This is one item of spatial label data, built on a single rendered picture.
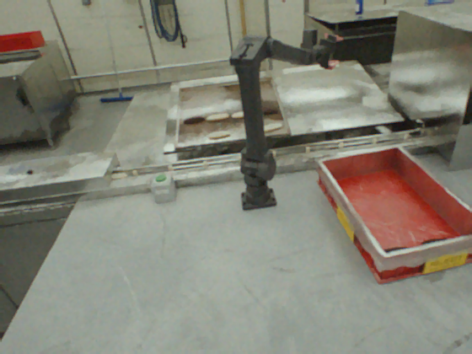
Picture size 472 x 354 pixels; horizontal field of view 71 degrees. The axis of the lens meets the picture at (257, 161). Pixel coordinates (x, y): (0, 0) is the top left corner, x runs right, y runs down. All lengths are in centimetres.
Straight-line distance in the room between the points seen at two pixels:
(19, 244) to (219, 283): 96
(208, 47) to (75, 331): 435
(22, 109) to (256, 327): 339
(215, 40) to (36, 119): 245
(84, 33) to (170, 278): 450
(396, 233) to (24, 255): 144
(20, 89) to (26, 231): 238
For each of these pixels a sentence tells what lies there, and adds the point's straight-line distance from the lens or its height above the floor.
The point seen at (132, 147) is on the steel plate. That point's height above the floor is 82.
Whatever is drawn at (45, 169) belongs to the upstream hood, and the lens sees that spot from 152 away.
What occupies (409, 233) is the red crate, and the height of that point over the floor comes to 82.
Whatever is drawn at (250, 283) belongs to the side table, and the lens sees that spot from 94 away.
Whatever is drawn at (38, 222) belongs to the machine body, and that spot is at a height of 75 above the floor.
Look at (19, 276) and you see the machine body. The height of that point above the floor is 47.
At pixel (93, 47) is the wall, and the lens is 523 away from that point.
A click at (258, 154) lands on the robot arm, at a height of 102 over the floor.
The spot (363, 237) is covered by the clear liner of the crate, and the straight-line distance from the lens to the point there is 93.
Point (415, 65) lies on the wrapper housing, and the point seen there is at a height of 112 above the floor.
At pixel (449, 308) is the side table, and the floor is 82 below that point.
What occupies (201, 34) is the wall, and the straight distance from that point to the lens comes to 493.
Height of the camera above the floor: 156
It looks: 32 degrees down
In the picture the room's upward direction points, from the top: 6 degrees counter-clockwise
